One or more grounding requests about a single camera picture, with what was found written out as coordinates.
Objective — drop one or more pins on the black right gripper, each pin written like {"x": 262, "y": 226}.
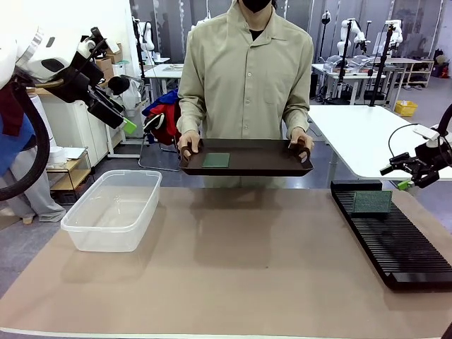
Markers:
{"x": 429, "y": 159}

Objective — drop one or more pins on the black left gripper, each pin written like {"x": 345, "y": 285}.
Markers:
{"x": 76, "y": 84}

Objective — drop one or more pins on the green perforated PCB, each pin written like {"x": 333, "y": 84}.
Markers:
{"x": 372, "y": 202}
{"x": 216, "y": 160}

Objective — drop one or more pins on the dark brown serving tray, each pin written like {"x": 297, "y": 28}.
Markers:
{"x": 261, "y": 159}

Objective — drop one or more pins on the person's left forearm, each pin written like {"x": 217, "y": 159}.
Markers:
{"x": 296, "y": 113}

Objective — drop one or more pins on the person's right forearm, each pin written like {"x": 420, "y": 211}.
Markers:
{"x": 190, "y": 116}

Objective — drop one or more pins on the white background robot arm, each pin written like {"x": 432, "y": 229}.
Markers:
{"x": 349, "y": 33}
{"x": 146, "y": 35}
{"x": 397, "y": 31}

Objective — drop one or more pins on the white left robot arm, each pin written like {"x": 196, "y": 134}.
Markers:
{"x": 53, "y": 49}

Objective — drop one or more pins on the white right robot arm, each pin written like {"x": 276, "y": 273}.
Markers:
{"x": 445, "y": 136}

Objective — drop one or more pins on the person's right hand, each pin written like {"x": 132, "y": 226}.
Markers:
{"x": 189, "y": 141}

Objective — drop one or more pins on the person's left hand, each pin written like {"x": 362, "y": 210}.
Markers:
{"x": 302, "y": 139}

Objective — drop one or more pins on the white cabinet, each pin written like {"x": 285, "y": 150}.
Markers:
{"x": 81, "y": 130}

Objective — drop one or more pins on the cardboard box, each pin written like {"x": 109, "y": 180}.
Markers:
{"x": 106, "y": 65}

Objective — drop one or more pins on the red and blue clothes pile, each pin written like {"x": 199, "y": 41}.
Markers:
{"x": 160, "y": 116}

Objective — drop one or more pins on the large white table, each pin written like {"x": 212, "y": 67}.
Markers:
{"x": 360, "y": 141}

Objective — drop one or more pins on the yellow plastic crate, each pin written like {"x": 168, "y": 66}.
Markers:
{"x": 406, "y": 108}

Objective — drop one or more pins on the white paper roll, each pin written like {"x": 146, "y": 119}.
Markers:
{"x": 44, "y": 120}

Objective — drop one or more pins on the white background table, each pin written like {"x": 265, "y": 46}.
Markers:
{"x": 339, "y": 76}
{"x": 160, "y": 70}

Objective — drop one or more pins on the black slotted PCB rack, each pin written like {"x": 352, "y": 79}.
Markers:
{"x": 388, "y": 240}

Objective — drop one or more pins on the small wooden shelf stand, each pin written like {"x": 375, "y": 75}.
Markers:
{"x": 70, "y": 173}

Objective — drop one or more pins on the dark red cloth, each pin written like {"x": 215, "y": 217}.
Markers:
{"x": 12, "y": 109}

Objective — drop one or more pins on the blue garment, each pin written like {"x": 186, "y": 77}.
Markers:
{"x": 17, "y": 148}

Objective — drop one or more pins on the clear plastic storage box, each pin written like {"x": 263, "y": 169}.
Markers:
{"x": 106, "y": 212}

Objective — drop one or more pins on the wooden background desk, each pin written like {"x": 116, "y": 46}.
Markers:
{"x": 413, "y": 65}

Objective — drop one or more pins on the black pole stand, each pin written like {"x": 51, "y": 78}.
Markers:
{"x": 383, "y": 67}

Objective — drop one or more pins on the grey trousers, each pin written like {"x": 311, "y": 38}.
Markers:
{"x": 31, "y": 194}

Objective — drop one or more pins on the black computer case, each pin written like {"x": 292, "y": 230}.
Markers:
{"x": 314, "y": 84}

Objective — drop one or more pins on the person in beige shirt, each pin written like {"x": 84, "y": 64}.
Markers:
{"x": 247, "y": 77}

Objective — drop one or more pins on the black light stand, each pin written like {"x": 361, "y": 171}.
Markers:
{"x": 325, "y": 21}

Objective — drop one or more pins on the black face mask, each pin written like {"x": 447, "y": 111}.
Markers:
{"x": 256, "y": 4}

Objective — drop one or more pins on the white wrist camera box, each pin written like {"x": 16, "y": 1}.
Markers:
{"x": 110, "y": 43}
{"x": 425, "y": 131}

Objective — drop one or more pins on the metal chair frame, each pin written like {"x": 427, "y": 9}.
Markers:
{"x": 146, "y": 155}

